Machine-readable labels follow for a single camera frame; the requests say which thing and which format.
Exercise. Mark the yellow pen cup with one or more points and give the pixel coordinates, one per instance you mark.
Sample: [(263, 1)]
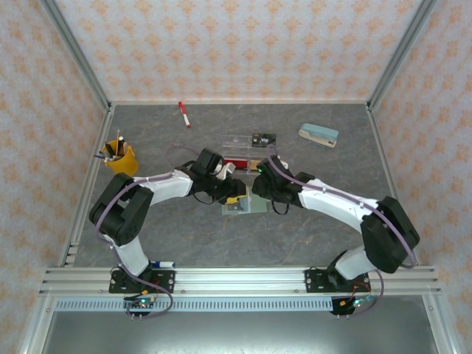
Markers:
[(118, 166)]

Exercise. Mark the right side aluminium frame rail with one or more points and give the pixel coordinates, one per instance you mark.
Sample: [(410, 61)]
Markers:
[(394, 184)]

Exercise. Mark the aluminium front mounting rail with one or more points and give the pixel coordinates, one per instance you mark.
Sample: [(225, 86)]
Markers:
[(239, 280)]

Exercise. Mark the wooden pencil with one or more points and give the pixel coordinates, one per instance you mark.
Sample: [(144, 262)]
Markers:
[(118, 142)]

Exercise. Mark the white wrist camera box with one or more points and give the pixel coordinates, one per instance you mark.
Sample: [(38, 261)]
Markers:
[(283, 162), (226, 171)]

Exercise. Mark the back right aluminium frame post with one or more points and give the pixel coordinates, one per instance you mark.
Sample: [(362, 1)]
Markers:
[(398, 55)]

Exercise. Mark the blue and cream stapler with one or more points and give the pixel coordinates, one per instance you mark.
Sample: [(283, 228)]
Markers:
[(317, 134)]

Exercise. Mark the back aluminium frame rail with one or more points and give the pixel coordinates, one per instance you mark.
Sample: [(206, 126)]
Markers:
[(221, 102)]

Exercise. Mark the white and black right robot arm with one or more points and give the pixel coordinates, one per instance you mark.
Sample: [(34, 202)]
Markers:
[(332, 203)]

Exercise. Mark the white marker with blue cap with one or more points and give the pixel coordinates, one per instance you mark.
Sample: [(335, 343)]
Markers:
[(164, 264)]

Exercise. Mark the black pen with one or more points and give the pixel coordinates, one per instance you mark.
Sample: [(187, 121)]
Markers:
[(110, 148)]

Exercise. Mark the grey metal panel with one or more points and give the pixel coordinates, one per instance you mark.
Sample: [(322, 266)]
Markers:
[(236, 335)]

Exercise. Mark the clear acrylic card box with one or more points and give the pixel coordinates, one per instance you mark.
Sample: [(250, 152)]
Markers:
[(236, 142)]

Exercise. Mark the left side aluminium frame rail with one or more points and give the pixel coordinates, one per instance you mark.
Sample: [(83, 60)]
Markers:
[(87, 184)]

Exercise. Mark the black marker with white cap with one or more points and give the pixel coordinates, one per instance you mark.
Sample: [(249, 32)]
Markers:
[(122, 145)]

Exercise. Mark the black card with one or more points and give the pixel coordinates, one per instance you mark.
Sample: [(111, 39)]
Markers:
[(263, 140)]

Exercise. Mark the front left aluminium frame post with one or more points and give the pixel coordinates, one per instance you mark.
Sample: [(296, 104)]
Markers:
[(37, 328)]

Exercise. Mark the back left aluminium frame post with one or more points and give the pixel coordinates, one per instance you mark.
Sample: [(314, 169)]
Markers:
[(79, 55)]

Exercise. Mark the red card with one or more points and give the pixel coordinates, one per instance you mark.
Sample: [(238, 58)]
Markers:
[(237, 163)]

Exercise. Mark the blue pen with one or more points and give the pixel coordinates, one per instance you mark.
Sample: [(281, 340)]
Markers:
[(99, 156)]

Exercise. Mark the red and white marker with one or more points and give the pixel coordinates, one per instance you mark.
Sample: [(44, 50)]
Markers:
[(184, 115)]

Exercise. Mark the aluminium frame post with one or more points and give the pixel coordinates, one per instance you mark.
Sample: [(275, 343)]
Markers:
[(398, 55), (439, 328), (79, 55), (37, 328)]

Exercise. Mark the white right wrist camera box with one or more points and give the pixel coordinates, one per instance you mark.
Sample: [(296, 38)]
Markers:
[(283, 162)]

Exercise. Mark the front right aluminium frame post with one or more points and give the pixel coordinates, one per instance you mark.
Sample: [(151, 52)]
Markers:
[(439, 328)]

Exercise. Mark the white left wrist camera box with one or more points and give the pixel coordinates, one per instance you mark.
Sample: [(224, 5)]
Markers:
[(226, 171)]

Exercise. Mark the wooden ruler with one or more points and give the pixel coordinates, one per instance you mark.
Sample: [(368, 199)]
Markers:
[(127, 149)]

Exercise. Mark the aluminium frame rail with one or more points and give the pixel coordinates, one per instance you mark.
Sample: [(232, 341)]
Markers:
[(221, 102), (394, 184), (87, 184)]

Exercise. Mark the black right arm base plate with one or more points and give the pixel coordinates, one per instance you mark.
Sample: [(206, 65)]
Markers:
[(313, 282)]

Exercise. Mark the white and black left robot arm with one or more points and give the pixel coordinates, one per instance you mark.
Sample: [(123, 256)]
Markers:
[(166, 188)]

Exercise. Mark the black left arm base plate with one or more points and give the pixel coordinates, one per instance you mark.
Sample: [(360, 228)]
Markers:
[(166, 280)]

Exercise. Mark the gold card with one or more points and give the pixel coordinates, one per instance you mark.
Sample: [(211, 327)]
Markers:
[(253, 166)]

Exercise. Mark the green card holder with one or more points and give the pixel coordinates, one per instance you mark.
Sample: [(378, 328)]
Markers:
[(258, 201)]

